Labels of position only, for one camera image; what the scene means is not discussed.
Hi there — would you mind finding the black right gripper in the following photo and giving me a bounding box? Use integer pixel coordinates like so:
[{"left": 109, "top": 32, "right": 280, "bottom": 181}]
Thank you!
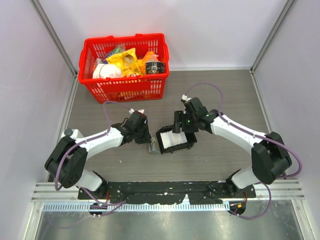
[{"left": 172, "top": 110, "right": 199, "bottom": 134}]

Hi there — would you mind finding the black card box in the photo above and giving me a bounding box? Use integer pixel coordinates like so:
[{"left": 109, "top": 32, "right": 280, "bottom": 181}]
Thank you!
[{"left": 155, "top": 125, "right": 197, "bottom": 154}]

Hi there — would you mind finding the grey leather card holder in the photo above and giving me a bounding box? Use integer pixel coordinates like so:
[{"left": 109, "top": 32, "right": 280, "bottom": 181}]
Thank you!
[{"left": 149, "top": 137, "right": 161, "bottom": 155}]

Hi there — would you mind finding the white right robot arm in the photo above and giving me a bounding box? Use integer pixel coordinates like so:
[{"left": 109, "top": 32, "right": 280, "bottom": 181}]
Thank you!
[{"left": 173, "top": 95, "right": 292, "bottom": 198}]

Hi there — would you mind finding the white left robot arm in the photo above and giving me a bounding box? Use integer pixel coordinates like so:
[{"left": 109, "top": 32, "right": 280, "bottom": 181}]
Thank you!
[{"left": 44, "top": 109, "right": 151, "bottom": 199}]

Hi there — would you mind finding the stack of white cards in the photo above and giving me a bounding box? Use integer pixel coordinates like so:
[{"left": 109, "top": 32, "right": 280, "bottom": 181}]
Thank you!
[{"left": 160, "top": 130, "right": 188, "bottom": 149}]

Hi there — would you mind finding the black labelled bottle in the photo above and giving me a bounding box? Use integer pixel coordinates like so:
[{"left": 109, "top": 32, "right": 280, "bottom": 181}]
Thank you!
[{"left": 145, "top": 61, "right": 166, "bottom": 75}]

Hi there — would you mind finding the white device with grey button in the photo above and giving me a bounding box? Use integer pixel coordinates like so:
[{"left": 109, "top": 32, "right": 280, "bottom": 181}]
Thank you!
[{"left": 61, "top": 128, "right": 84, "bottom": 139}]

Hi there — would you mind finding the red plastic shopping basket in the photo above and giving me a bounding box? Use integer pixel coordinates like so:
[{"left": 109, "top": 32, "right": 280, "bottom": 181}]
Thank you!
[{"left": 78, "top": 33, "right": 170, "bottom": 103}]

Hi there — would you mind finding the orange snack packet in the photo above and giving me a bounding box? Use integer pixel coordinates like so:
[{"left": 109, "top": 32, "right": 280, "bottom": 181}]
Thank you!
[{"left": 137, "top": 51, "right": 159, "bottom": 75}]

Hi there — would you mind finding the white crumpled plastic bag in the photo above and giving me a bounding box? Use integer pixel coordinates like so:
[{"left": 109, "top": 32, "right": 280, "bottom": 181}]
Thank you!
[{"left": 92, "top": 63, "right": 123, "bottom": 79}]

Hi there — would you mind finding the yellow snack bag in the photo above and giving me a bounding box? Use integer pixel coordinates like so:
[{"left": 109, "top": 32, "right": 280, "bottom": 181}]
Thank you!
[{"left": 106, "top": 47, "right": 143, "bottom": 77}]

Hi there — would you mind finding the green blue snack packet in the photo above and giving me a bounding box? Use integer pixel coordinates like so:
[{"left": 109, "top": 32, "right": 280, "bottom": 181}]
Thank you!
[{"left": 101, "top": 43, "right": 126, "bottom": 64}]

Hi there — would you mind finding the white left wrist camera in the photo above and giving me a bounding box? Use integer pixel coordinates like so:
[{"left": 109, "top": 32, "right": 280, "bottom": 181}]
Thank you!
[{"left": 129, "top": 108, "right": 145, "bottom": 115}]

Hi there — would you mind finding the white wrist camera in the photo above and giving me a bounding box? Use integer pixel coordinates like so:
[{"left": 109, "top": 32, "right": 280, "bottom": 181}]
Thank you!
[
  {"left": 180, "top": 94, "right": 192, "bottom": 104},
  {"left": 129, "top": 108, "right": 145, "bottom": 115}
]

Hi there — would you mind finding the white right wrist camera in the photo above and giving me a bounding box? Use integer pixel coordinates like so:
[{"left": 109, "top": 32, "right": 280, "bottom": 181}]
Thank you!
[{"left": 180, "top": 94, "right": 192, "bottom": 104}]

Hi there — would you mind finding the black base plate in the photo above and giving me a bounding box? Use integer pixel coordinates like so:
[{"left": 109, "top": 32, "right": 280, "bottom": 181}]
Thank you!
[{"left": 78, "top": 181, "right": 256, "bottom": 205}]

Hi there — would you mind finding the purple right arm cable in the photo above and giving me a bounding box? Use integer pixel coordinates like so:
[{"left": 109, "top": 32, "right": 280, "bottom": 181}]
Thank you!
[{"left": 184, "top": 83, "right": 303, "bottom": 179}]

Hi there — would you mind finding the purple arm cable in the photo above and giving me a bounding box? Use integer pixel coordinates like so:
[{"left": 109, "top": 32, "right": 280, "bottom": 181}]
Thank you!
[
  {"left": 184, "top": 83, "right": 303, "bottom": 179},
  {"left": 54, "top": 100, "right": 135, "bottom": 192}
]

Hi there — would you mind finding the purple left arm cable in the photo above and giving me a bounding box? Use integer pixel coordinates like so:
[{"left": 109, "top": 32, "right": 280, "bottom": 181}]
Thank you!
[{"left": 54, "top": 100, "right": 135, "bottom": 192}]

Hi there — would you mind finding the white slotted cable duct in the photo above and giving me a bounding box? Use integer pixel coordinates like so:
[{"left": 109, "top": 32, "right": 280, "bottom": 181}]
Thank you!
[{"left": 42, "top": 201, "right": 230, "bottom": 212}]

